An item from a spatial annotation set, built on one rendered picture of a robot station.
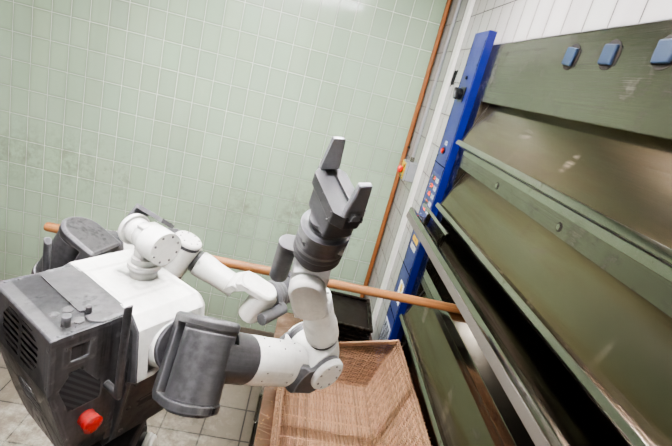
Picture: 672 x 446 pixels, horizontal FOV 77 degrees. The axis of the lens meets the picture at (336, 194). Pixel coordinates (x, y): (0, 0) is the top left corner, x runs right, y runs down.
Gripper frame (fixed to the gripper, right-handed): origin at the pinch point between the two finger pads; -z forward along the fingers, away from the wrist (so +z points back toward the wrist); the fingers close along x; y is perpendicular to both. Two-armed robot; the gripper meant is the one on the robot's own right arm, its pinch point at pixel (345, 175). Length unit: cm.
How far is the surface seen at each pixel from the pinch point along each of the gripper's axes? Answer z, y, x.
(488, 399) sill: 59, 53, -21
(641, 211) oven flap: -3, 51, -14
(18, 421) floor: 202, -80, 62
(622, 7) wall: -26, 69, 25
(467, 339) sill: 67, 64, -1
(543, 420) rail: 21.8, 28.7, -34.3
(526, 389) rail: 24.0, 31.4, -28.9
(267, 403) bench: 134, 16, 19
